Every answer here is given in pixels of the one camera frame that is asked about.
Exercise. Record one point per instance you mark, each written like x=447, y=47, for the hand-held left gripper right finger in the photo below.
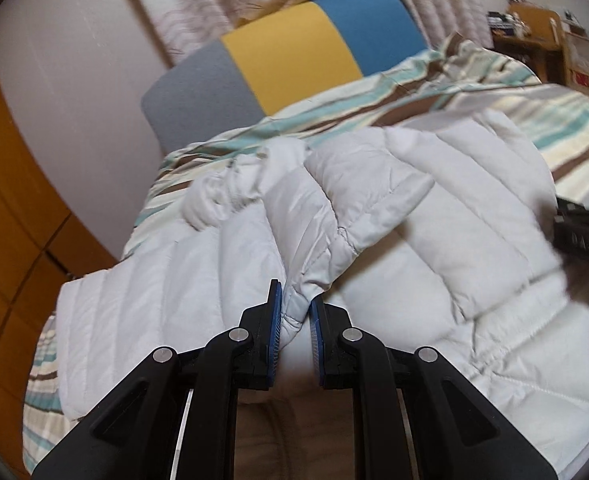
x=315, y=340

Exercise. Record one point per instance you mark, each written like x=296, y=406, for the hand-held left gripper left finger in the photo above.
x=275, y=330

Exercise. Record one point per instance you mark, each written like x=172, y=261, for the white puffer jacket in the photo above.
x=424, y=195

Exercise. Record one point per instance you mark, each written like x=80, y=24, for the striped bed blanket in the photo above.
x=474, y=85

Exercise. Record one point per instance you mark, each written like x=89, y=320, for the wooden side desk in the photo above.
x=539, y=30

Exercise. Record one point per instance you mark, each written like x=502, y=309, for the grey yellow blue headboard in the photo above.
x=294, y=60

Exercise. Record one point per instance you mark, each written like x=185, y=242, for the wooden wardrobe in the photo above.
x=9, y=240

